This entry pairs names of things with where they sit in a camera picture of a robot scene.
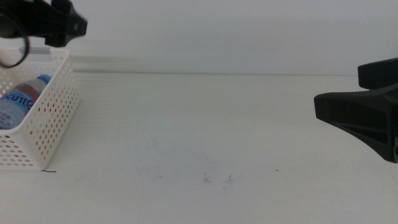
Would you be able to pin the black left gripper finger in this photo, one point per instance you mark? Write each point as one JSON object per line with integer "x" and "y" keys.
{"x": 66, "y": 26}

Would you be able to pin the clear water bottle blue cap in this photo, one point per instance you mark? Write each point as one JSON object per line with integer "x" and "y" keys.
{"x": 12, "y": 109}

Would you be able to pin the white perforated plastic basket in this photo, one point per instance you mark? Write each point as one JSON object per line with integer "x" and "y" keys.
{"x": 60, "y": 54}

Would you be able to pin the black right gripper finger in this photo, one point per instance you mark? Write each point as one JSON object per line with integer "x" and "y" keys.
{"x": 379, "y": 74}
{"x": 365, "y": 116}

